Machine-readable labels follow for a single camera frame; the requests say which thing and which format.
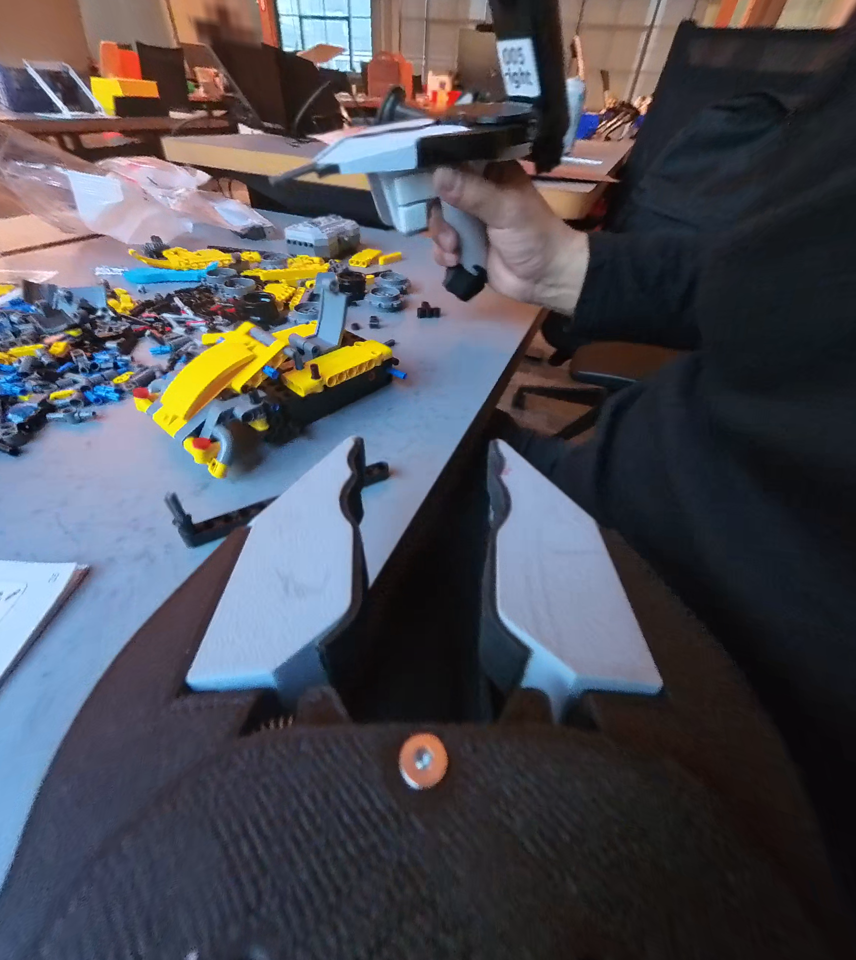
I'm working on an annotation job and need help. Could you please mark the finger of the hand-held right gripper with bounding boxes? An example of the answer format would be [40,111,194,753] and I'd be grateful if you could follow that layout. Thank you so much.
[336,118,468,141]
[269,127,423,186]

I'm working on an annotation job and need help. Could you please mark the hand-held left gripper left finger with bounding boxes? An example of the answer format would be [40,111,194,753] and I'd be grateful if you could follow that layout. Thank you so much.
[186,436,369,695]

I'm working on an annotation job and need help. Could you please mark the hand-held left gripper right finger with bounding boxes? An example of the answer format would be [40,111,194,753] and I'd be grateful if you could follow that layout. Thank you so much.
[484,438,665,725]

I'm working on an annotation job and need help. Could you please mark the long black holed beam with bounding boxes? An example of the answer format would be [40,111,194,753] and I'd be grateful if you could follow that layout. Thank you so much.
[165,461,392,549]

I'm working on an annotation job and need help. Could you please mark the yellow toy brick vehicle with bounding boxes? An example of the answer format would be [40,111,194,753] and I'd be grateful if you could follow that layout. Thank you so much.
[134,271,408,481]

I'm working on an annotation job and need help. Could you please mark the person's right forearm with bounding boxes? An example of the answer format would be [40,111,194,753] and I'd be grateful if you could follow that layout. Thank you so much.
[574,221,737,354]

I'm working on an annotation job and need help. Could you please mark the grey desk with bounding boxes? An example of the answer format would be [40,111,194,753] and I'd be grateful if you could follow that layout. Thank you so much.
[0,210,549,960]

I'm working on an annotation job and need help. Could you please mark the person's right hand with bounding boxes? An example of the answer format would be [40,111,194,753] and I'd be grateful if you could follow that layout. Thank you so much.
[426,159,592,316]

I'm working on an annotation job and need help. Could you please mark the grey battery block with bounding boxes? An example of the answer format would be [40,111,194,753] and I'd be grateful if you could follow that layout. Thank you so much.
[284,215,362,260]

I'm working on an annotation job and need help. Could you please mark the long work table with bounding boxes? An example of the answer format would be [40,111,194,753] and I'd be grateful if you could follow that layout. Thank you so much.
[161,131,624,226]

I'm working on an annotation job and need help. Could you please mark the black monitor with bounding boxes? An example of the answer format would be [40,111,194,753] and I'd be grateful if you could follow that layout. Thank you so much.
[210,41,339,136]

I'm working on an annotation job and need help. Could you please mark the yellow and grey brick assembly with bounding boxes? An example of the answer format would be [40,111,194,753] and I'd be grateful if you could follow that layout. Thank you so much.
[240,249,403,301]

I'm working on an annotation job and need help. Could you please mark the blue brick separator tool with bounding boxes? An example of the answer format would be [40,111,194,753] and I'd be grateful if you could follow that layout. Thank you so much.
[124,264,208,286]

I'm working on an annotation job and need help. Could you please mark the yellow storage bin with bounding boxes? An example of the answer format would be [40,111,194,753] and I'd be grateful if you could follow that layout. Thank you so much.
[90,75,161,117]

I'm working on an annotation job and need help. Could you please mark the loose clear plastic bags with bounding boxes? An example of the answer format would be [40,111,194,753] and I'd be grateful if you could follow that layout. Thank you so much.
[0,120,272,241]

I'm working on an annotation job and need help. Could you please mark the pile of small brick parts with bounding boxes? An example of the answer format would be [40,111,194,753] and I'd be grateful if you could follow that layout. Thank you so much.
[0,288,208,459]

